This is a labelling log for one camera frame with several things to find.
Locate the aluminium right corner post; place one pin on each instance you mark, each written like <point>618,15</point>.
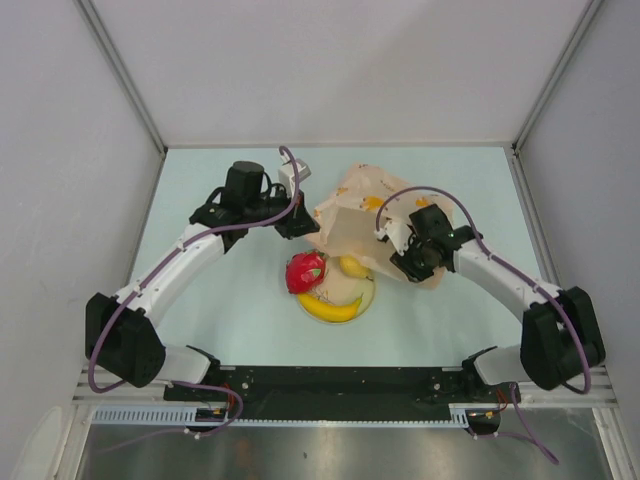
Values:
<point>568,52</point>

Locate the orange fake fruit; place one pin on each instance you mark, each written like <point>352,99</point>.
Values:
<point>352,268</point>

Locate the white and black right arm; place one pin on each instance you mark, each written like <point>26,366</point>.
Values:
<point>560,335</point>

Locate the aluminium right side rail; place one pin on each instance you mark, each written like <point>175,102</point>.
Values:
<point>542,251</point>

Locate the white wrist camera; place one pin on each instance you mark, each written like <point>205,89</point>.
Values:
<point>398,233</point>
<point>292,173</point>

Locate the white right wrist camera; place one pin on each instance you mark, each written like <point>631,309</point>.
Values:
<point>398,233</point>

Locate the translucent banana-print plastic bag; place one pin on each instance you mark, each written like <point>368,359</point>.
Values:
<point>347,218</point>

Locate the aluminium left corner post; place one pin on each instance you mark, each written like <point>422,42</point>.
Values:
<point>120,71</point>

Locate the cream plate with leaf motif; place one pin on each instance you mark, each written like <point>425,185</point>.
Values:
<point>339,289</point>

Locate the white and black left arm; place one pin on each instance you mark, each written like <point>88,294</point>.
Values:
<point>121,329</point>

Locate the aluminium corner post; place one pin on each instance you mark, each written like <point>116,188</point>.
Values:
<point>568,52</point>
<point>120,71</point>

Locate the yellow fake banana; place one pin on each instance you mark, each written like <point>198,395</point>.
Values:
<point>328,312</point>

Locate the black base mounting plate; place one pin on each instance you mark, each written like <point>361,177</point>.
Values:
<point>359,394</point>

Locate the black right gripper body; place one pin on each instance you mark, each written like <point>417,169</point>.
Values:
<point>417,261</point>

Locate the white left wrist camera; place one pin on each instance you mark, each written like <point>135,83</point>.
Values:
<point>292,173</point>

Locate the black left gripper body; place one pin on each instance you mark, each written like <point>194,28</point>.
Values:
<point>267,208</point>

